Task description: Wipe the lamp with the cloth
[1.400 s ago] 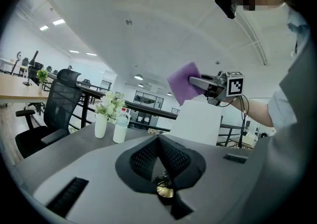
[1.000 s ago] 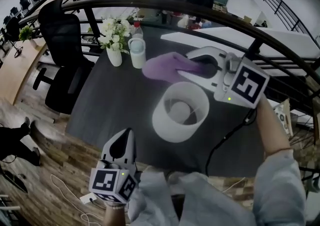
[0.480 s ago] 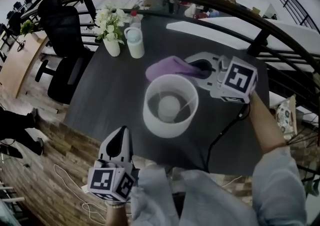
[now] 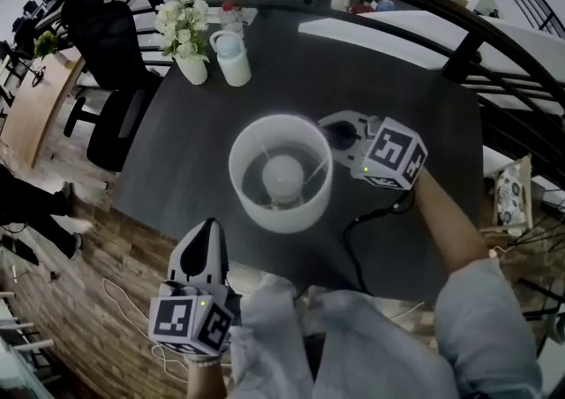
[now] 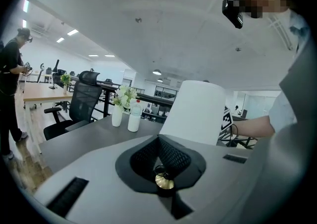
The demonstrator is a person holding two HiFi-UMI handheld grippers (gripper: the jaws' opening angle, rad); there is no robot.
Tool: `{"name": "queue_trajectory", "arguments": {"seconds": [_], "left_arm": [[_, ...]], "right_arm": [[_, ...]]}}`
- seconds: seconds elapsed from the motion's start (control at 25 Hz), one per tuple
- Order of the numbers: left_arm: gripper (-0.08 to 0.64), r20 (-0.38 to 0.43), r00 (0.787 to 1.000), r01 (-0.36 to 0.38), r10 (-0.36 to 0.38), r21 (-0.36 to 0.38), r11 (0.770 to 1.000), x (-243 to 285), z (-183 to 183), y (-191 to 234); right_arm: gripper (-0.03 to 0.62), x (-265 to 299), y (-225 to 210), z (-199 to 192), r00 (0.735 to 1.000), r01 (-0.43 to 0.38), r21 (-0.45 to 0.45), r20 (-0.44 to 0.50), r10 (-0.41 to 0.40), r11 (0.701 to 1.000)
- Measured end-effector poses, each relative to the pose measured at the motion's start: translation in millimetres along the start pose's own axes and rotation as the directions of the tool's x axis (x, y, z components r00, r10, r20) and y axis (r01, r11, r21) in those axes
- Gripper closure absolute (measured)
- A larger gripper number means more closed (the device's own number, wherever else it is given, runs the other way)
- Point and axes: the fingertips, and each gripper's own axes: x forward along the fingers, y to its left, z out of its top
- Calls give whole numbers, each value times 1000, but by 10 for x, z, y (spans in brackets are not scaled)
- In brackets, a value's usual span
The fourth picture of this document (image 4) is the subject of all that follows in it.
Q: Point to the clear plastic bottle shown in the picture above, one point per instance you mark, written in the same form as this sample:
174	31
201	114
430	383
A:
231	20

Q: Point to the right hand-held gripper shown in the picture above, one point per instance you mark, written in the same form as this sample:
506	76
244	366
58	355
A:
390	150

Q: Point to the light wooden table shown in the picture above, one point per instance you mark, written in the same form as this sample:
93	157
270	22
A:
39	115

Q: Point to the person's left forearm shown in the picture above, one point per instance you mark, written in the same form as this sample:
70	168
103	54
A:
205	379

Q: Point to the white vase with flowers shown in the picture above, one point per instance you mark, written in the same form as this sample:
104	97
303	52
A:
192	70

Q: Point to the black office chair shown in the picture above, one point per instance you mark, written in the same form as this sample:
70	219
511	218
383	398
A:
106	44

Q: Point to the white table lamp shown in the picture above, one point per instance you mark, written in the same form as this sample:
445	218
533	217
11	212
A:
282	216

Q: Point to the wooden chair with floral cushion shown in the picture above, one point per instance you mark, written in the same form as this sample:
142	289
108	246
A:
507	194

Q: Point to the black metal stand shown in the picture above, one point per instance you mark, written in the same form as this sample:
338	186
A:
547	313

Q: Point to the person's light grey clothing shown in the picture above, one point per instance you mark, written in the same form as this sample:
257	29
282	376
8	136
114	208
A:
375	344

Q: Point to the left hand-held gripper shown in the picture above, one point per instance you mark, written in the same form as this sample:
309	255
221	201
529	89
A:
172	320

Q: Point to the white jug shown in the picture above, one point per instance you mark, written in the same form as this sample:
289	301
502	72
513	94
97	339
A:
236	70

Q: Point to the black metal railing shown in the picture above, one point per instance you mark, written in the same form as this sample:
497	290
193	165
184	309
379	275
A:
461	55

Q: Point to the person's right forearm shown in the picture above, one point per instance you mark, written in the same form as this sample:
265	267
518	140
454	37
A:
450	225

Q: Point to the small green potted plant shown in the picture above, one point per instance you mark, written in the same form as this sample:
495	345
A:
45	43

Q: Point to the round dark grey table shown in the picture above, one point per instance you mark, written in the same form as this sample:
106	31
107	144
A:
198	145

